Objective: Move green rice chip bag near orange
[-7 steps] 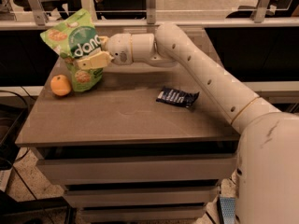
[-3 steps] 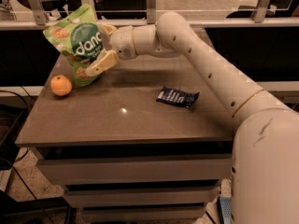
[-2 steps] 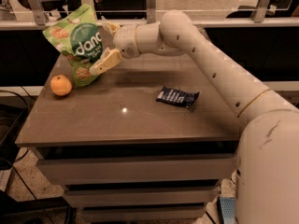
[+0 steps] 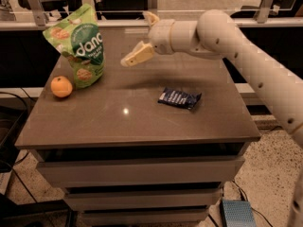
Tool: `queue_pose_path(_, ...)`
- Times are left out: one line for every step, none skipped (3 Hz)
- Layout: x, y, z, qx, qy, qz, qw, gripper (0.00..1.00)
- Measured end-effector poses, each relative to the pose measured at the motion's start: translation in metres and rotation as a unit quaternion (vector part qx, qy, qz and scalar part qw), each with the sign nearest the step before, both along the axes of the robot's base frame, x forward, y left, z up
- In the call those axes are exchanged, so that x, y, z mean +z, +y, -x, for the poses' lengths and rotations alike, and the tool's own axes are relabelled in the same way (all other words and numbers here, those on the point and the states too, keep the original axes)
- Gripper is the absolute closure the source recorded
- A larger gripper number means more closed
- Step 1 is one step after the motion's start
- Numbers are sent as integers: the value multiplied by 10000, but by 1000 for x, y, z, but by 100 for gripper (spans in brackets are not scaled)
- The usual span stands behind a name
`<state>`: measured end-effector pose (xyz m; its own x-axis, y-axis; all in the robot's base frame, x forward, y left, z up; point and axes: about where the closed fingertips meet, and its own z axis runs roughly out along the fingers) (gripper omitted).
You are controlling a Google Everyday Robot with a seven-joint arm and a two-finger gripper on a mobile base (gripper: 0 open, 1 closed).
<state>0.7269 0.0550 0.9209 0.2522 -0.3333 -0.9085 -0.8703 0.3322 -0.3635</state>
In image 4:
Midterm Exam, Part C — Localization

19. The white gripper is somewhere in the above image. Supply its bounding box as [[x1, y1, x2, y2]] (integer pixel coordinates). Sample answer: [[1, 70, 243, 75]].
[[120, 11, 175, 67]]

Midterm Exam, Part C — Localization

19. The green rice chip bag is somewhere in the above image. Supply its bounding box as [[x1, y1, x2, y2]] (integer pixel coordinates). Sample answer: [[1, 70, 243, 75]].
[[43, 4, 105, 89]]

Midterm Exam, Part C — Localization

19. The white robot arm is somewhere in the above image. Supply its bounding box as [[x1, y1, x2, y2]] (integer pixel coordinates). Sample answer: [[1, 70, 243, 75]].
[[121, 9, 303, 148]]

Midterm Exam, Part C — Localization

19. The dark blue snack packet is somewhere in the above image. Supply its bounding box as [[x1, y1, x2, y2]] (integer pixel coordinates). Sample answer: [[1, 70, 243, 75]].
[[158, 87, 202, 110]]

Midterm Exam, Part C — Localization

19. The orange fruit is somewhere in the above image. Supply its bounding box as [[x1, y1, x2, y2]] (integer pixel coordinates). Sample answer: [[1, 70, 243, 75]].
[[50, 76, 73, 97]]

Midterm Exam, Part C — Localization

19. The grey drawer cabinet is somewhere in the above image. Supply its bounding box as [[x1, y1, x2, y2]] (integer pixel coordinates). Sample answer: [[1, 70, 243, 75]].
[[16, 28, 259, 226]]

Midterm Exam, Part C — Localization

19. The metal railing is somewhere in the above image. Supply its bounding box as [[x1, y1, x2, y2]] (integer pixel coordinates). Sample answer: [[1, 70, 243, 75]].
[[0, 0, 303, 31]]

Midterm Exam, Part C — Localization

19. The black bin at left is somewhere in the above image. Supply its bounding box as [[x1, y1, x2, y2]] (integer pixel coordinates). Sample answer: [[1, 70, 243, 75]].
[[0, 106, 27, 173]]

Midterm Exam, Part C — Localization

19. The blue box on floor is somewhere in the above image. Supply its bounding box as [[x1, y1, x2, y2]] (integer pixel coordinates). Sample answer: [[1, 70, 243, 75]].
[[220, 200, 257, 227]]

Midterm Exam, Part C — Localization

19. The black floor cable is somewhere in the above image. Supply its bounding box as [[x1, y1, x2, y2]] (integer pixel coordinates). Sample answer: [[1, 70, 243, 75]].
[[231, 180, 274, 227]]

